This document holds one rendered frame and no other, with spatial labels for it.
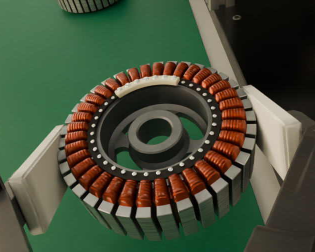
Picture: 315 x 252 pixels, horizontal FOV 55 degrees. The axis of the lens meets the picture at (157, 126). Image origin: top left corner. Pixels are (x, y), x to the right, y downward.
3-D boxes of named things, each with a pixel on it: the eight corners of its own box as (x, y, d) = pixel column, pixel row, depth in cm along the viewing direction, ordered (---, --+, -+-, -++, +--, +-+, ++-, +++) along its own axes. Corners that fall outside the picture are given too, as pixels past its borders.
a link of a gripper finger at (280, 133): (283, 125, 12) (302, 121, 12) (240, 86, 19) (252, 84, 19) (288, 189, 13) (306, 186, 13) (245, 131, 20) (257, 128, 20)
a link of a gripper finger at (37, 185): (46, 234, 14) (30, 237, 14) (80, 164, 20) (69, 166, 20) (22, 177, 13) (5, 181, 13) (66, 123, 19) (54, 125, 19)
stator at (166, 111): (283, 222, 15) (294, 185, 13) (72, 261, 16) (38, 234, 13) (226, 82, 23) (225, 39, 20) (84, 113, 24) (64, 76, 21)
